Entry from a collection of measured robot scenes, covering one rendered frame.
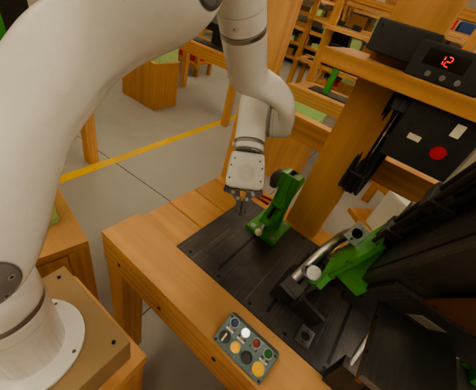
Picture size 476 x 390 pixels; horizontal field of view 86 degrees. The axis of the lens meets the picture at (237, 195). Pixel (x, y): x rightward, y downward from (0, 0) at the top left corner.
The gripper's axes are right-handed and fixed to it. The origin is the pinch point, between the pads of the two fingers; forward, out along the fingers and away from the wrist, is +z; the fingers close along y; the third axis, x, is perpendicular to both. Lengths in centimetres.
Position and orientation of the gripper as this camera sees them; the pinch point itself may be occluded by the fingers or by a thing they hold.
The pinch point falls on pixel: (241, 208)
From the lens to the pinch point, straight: 68.7
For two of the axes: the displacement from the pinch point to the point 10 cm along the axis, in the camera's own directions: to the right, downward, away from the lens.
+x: -0.2, 1.1, 9.9
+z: -1.3, 9.8, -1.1
